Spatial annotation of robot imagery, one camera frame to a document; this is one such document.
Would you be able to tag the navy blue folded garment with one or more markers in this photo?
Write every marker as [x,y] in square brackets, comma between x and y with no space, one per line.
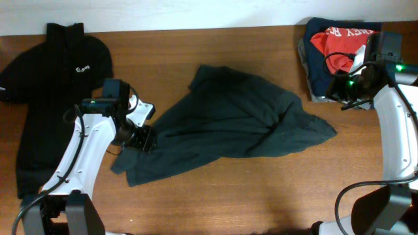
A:
[319,80]

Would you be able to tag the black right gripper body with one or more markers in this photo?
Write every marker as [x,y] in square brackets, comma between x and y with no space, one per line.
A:
[345,88]

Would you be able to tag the red printed t-shirt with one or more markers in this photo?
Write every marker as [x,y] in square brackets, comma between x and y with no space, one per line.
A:
[335,39]

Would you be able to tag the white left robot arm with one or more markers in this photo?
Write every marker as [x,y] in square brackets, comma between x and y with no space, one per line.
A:
[64,205]

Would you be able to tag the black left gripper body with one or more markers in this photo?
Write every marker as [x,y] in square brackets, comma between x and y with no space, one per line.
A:
[131,134]

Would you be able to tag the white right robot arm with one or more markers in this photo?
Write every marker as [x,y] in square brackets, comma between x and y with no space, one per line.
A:
[381,78]

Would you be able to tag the dark green t-shirt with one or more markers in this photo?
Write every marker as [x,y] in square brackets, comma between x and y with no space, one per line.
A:
[227,113]

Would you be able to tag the black zip-neck sweater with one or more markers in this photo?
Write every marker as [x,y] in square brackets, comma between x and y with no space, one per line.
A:
[51,78]

